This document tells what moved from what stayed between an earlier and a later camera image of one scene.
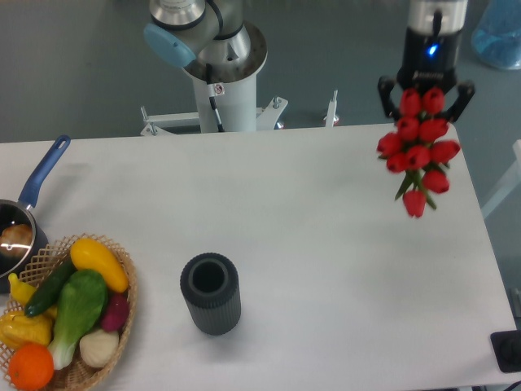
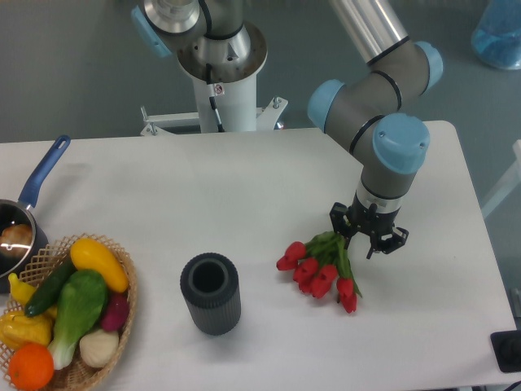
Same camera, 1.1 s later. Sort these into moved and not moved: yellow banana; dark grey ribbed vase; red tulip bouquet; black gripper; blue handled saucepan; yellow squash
Moved: black gripper; red tulip bouquet
Not moved: yellow banana; yellow squash; blue handled saucepan; dark grey ribbed vase
